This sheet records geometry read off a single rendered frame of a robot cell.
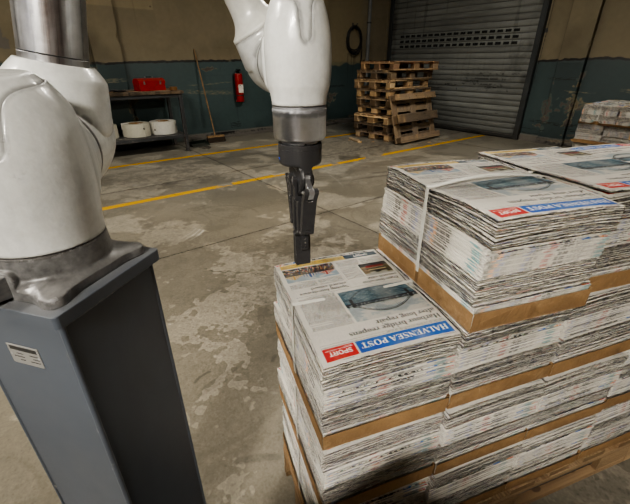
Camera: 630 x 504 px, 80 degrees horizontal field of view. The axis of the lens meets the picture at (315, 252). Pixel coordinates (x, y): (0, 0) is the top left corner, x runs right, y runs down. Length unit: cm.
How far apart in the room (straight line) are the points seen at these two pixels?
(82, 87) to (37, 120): 19
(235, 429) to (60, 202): 124
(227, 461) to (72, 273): 110
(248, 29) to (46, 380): 64
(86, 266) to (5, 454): 137
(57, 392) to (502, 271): 74
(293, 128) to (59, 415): 59
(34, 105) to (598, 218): 87
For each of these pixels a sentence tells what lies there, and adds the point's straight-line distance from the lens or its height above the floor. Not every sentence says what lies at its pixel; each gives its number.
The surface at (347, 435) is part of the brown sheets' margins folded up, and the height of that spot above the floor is 63.
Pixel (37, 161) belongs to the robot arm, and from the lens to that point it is 57.
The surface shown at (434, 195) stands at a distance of 79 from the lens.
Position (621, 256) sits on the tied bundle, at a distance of 103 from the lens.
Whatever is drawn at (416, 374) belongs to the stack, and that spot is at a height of 75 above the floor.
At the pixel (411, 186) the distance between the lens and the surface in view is 86.
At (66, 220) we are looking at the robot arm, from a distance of 59.
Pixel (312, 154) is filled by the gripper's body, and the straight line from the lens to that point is 64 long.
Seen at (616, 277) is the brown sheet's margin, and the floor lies 86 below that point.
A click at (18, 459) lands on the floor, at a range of 188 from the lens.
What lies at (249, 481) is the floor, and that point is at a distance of 152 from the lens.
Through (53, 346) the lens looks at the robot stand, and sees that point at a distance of 64.
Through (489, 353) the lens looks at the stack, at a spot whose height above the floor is 74.
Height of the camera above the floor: 128
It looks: 27 degrees down
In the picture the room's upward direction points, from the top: straight up
